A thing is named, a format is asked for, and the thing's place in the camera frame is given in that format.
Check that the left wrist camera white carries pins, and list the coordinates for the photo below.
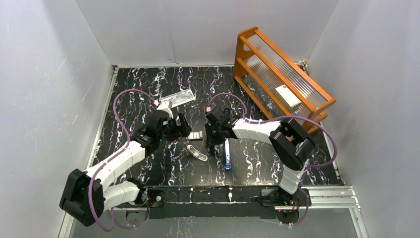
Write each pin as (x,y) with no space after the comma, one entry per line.
(166,107)

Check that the orange wooden shelf rack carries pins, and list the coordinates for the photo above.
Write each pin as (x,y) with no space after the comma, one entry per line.
(260,66)

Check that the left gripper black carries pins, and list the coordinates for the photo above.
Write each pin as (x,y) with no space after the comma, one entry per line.
(183,128)

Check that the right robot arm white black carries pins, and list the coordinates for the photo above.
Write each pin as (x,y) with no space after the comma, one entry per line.
(290,141)

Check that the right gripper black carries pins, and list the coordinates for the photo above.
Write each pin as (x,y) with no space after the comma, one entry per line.
(211,142)

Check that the white box on shelf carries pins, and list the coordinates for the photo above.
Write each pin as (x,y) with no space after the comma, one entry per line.
(289,99)

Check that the silver staple strip tray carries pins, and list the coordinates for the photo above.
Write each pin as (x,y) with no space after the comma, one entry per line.
(195,135)

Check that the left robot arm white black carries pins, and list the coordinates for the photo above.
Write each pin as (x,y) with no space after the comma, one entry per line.
(87,194)

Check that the clear plastic package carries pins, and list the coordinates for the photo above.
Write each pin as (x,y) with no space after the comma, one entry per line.
(179,98)

